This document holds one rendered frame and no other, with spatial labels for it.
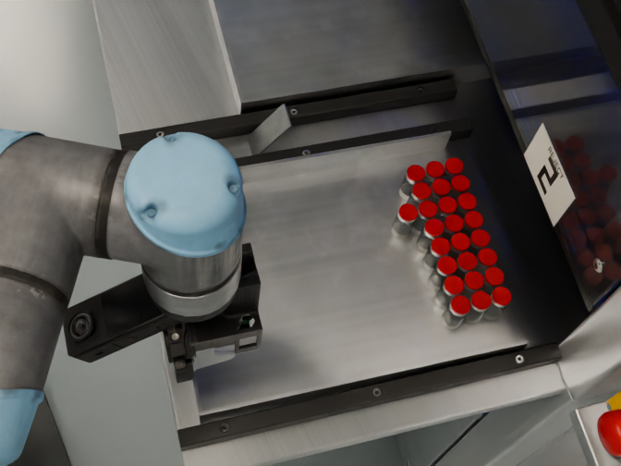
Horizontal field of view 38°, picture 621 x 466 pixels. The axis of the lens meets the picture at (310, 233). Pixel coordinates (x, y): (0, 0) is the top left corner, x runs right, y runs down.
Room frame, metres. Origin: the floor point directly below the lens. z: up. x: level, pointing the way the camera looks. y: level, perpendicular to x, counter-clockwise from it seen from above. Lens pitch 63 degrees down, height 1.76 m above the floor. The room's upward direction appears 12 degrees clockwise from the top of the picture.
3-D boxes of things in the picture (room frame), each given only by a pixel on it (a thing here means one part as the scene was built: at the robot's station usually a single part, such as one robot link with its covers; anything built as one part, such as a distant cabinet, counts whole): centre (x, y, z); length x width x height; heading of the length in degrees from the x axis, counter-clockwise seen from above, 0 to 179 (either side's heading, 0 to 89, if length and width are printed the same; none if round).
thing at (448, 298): (0.44, -0.13, 0.91); 0.18 x 0.02 x 0.05; 25
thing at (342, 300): (0.40, -0.03, 0.90); 0.34 x 0.26 x 0.04; 115
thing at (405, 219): (0.47, -0.10, 0.91); 0.02 x 0.02 x 0.05
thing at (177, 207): (0.27, 0.09, 1.21); 0.09 x 0.08 x 0.11; 92
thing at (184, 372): (0.24, 0.09, 1.00); 0.05 x 0.02 x 0.09; 25
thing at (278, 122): (0.52, 0.11, 0.91); 0.14 x 0.03 x 0.06; 116
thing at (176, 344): (0.27, 0.08, 1.06); 0.09 x 0.08 x 0.12; 115
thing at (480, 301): (0.45, -0.15, 0.91); 0.18 x 0.02 x 0.05; 25
